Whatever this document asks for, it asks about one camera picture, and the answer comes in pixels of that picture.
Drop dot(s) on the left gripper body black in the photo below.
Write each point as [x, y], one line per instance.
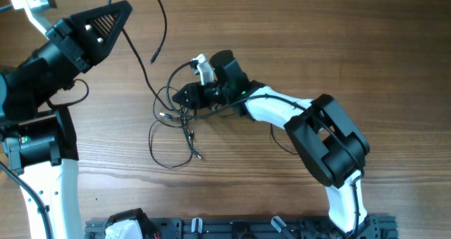
[68, 43]

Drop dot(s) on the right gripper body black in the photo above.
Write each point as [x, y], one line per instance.
[211, 93]

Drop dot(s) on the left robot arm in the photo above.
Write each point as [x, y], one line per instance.
[41, 145]

